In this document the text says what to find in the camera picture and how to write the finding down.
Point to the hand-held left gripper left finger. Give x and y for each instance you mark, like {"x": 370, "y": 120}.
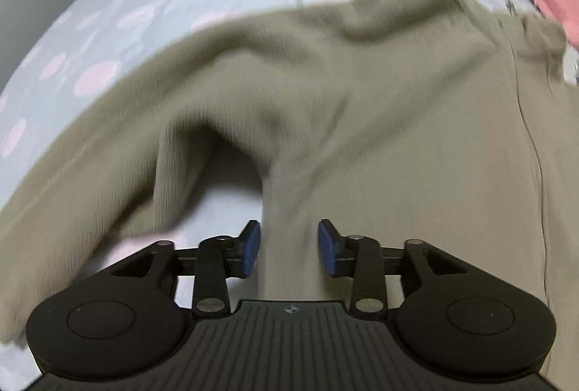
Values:
{"x": 251, "y": 248}

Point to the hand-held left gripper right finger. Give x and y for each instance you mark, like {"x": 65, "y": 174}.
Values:
{"x": 328, "y": 248}

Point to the khaki fleece jacket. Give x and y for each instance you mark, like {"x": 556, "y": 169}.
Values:
{"x": 362, "y": 101}

